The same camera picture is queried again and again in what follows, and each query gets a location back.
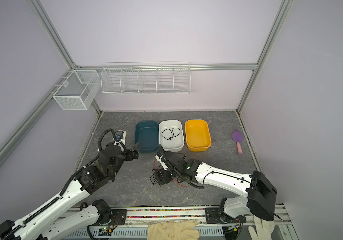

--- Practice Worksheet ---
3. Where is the long white wire basket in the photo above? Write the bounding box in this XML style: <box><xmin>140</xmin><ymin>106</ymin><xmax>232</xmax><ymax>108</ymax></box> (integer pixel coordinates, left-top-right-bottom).
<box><xmin>100</xmin><ymin>62</ymin><xmax>191</xmax><ymax>95</ymax></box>

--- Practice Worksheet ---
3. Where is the thin black cable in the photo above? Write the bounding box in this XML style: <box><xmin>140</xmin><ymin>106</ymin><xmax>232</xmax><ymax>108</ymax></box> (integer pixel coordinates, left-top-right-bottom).
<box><xmin>161</xmin><ymin>127</ymin><xmax>181</xmax><ymax>141</ymax></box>

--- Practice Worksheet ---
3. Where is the white plastic tub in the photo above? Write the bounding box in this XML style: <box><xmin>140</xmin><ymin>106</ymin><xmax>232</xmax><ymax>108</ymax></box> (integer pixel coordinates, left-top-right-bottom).
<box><xmin>158</xmin><ymin>120</ymin><xmax>185</xmax><ymax>153</ymax></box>

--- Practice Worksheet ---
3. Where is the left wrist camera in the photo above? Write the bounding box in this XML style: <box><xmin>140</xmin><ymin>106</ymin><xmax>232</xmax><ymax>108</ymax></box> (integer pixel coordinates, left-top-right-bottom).
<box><xmin>114</xmin><ymin>131</ymin><xmax>126</xmax><ymax>145</ymax></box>

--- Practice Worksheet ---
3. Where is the small white mesh basket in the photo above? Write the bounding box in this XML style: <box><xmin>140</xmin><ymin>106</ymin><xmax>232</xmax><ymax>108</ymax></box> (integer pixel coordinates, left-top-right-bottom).
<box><xmin>53</xmin><ymin>70</ymin><xmax>100</xmax><ymax>111</ymax></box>

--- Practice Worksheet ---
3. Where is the yellow plastic tub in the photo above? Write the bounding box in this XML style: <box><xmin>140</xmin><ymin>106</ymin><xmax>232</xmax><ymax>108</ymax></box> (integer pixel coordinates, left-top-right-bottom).
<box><xmin>185</xmin><ymin>120</ymin><xmax>212</xmax><ymax>152</ymax></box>

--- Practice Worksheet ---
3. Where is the cream work glove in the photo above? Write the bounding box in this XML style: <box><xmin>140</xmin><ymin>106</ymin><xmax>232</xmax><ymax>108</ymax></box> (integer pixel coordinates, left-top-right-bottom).
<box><xmin>147</xmin><ymin>220</ymin><xmax>200</xmax><ymax>240</ymax></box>

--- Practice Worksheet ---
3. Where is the white rubber glove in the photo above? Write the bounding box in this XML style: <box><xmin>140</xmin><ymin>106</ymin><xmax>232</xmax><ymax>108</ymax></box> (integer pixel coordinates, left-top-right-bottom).
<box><xmin>248</xmin><ymin>216</ymin><xmax>275</xmax><ymax>240</ymax></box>

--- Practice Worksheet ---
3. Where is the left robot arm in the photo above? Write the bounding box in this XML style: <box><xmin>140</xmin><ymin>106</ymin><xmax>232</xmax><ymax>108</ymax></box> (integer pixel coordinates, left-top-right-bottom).
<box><xmin>0</xmin><ymin>129</ymin><xmax>139</xmax><ymax>240</ymax></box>

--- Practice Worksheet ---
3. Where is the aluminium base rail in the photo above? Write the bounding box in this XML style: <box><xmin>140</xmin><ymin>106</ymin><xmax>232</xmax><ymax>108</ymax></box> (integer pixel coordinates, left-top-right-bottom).
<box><xmin>33</xmin><ymin>203</ymin><xmax>293</xmax><ymax>240</ymax></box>

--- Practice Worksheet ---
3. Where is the thick black cable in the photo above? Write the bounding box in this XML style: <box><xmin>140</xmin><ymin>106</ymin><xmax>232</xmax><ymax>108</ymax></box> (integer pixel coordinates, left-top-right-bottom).
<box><xmin>149</xmin><ymin>167</ymin><xmax>167</xmax><ymax>188</ymax></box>

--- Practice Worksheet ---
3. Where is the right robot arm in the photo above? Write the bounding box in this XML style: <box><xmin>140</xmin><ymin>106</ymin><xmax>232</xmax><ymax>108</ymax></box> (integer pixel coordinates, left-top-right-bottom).
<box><xmin>153</xmin><ymin>149</ymin><xmax>277</xmax><ymax>224</ymax></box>

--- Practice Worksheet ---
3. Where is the teal plastic tub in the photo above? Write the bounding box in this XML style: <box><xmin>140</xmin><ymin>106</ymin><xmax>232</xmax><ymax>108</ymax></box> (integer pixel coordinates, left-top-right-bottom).
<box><xmin>134</xmin><ymin>121</ymin><xmax>159</xmax><ymax>154</ymax></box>

